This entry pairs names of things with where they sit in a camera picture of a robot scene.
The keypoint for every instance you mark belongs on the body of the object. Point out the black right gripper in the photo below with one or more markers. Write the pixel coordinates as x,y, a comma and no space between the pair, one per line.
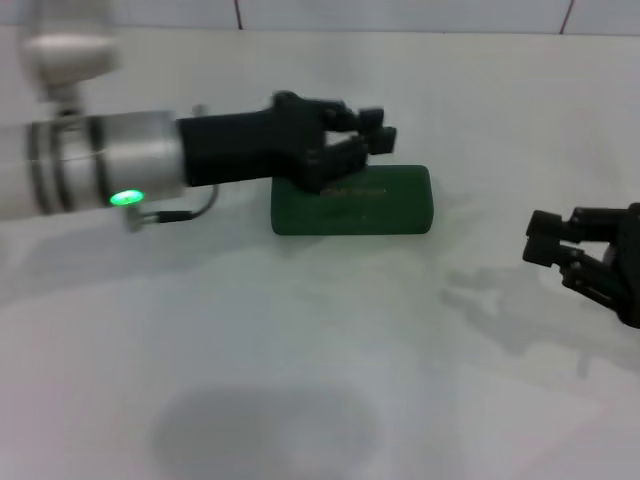
627,270

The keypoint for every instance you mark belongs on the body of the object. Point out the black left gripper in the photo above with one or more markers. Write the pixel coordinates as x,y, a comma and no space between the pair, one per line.
240,145

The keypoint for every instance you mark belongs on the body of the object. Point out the green glasses case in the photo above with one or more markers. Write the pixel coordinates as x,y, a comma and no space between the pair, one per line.
380,210

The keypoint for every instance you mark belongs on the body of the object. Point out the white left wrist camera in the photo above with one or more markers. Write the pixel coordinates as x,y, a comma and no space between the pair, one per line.
70,57

